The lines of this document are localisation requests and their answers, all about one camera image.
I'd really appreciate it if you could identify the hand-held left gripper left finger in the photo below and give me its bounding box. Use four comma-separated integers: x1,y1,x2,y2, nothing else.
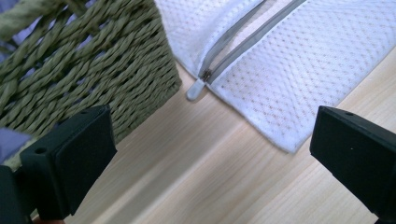
19,104,119,221

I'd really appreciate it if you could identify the green woven basket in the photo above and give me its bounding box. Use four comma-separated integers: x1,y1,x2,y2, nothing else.
0,0,183,171

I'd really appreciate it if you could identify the white mesh laundry bag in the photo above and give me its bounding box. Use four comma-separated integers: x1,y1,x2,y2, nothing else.
153,0,396,155

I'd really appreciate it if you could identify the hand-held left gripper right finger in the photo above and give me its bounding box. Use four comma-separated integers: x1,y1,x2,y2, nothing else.
309,105,396,224

